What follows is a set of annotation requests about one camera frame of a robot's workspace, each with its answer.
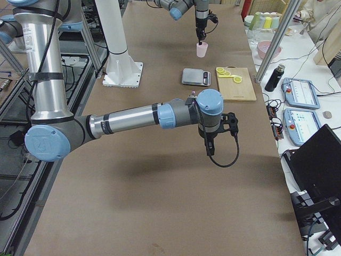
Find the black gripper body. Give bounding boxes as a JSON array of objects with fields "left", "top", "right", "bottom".
[
  {"left": 196, "top": 9, "right": 208, "bottom": 33},
  {"left": 198, "top": 121, "right": 225, "bottom": 156}
]

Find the pink plastic cup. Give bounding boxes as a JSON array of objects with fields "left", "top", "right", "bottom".
[{"left": 196, "top": 42, "right": 208, "bottom": 58}]

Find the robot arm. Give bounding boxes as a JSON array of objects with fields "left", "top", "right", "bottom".
[
  {"left": 145, "top": 0, "right": 212, "bottom": 45},
  {"left": 12, "top": 1, "right": 230, "bottom": 162}
]

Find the silver digital kitchen scale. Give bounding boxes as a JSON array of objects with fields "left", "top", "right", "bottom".
[{"left": 182, "top": 68, "right": 211, "bottom": 86}]

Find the green plastic cup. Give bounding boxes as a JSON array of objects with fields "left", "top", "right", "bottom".
[{"left": 249, "top": 12, "right": 262, "bottom": 31}]

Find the yellow plastic cup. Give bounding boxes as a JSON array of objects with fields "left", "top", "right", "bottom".
[{"left": 263, "top": 17, "right": 272, "bottom": 29}]

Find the lower lemon slice of row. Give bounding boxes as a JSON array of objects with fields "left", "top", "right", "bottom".
[{"left": 216, "top": 67, "right": 224, "bottom": 74}]

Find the yellow plastic knife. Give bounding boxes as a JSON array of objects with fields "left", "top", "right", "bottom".
[{"left": 218, "top": 75, "right": 242, "bottom": 79}]

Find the wooden cutting board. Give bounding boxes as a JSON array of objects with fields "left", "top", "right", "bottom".
[{"left": 216, "top": 67, "right": 256, "bottom": 102}]

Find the lemon slice near knife tip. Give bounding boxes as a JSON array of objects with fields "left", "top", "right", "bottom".
[{"left": 233, "top": 76, "right": 242, "bottom": 83}]

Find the pink bowl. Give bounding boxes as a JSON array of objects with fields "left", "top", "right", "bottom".
[{"left": 256, "top": 41, "right": 282, "bottom": 60}]

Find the black water bottle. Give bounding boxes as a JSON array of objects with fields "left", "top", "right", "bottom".
[{"left": 265, "top": 64, "right": 285, "bottom": 92}]

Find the near teach pendant tablet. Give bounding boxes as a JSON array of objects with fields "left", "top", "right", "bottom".
[{"left": 283, "top": 108, "right": 321, "bottom": 146}]

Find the teach pendant tablet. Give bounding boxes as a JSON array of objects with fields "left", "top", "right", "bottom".
[
  {"left": 283, "top": 108, "right": 321, "bottom": 146},
  {"left": 281, "top": 77, "right": 320, "bottom": 110}
]

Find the far teach pendant tablet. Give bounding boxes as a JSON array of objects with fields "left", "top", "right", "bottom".
[{"left": 281, "top": 77, "right": 320, "bottom": 110}]

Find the black monitor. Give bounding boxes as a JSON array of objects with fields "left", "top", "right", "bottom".
[{"left": 290, "top": 124, "right": 340, "bottom": 202}]

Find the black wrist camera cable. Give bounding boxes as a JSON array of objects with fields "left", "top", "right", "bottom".
[{"left": 207, "top": 125, "right": 240, "bottom": 168}]

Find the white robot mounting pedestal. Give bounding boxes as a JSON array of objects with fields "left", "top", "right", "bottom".
[{"left": 95, "top": 0, "right": 143, "bottom": 88}]

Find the aluminium frame post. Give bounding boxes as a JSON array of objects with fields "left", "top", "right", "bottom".
[{"left": 255, "top": 0, "right": 302, "bottom": 84}]

